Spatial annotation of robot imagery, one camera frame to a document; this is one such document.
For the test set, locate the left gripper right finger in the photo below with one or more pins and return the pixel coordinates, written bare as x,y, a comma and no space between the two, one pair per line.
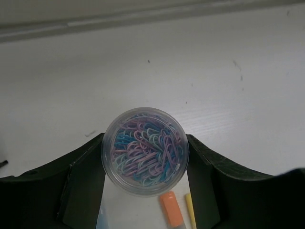
227,195

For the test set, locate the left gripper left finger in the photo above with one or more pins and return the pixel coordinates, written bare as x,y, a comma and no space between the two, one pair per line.
63,194

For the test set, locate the orange highlighter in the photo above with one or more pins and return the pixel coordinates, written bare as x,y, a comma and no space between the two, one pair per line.
171,211

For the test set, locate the clear jar of paper clips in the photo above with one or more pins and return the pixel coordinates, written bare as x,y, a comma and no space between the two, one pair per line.
145,152

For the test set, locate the yellow highlighter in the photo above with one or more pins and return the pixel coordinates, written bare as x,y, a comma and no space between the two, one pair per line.
189,204

